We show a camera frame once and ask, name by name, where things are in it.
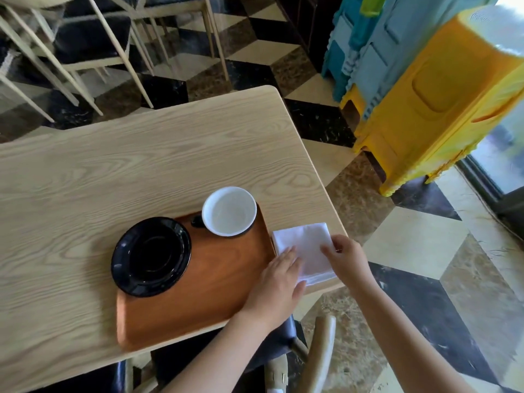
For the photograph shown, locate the black saucer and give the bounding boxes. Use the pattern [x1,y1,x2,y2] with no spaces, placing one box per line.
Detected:
[111,217,192,298]

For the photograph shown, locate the green plastic stool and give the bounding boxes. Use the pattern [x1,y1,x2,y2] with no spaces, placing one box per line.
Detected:
[359,0,389,17]

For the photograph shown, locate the brown wooden tray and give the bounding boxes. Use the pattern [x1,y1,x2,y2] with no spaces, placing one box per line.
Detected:
[116,202,277,352]

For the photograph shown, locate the person's left forearm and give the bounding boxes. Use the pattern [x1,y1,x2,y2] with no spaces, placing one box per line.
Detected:
[162,309,294,393]

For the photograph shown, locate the stack of yellow plastic stools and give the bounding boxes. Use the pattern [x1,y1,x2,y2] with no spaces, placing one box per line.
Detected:
[340,5,524,198]

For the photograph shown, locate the dark wooden cabinet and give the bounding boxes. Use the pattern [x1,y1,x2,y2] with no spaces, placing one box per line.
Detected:
[273,0,345,73]

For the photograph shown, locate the stack of light blue stools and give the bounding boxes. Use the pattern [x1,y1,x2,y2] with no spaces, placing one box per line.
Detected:
[342,0,502,121]

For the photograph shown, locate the glass door with dark frame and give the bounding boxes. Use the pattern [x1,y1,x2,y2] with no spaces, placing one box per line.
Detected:
[455,112,524,242]

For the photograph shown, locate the beige chair with black seat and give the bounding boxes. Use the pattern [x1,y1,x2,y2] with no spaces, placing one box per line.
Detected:
[151,314,337,393]
[130,0,230,82]
[0,0,155,124]

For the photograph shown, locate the white and black cup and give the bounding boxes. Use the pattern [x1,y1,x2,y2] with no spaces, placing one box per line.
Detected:
[191,186,258,238]

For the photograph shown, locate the person's left hand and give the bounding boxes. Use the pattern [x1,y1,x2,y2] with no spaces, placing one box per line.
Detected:
[242,246,308,327]

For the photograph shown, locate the person's right forearm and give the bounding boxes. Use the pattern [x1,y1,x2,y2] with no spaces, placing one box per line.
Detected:
[350,275,479,393]

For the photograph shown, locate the person's right hand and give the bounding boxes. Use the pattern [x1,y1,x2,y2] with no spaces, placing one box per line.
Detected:
[320,234,376,289]

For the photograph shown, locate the white napkin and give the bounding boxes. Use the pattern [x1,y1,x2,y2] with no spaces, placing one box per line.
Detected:
[272,222,337,287]

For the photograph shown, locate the stack of teal plastic stools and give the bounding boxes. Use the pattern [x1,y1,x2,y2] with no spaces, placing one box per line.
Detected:
[321,0,369,103]

